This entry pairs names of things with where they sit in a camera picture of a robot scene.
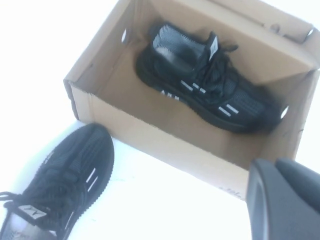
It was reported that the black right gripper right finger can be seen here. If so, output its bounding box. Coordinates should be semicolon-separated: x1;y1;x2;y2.
274;156;320;218

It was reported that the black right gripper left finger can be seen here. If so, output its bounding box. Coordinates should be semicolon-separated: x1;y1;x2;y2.
245;157;320;240

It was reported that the black knit sneaker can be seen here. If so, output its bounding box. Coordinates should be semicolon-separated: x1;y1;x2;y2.
135;22;284;134
0;122;116;240

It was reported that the brown cardboard shoe box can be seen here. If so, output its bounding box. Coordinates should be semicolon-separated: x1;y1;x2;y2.
62;0;320;201

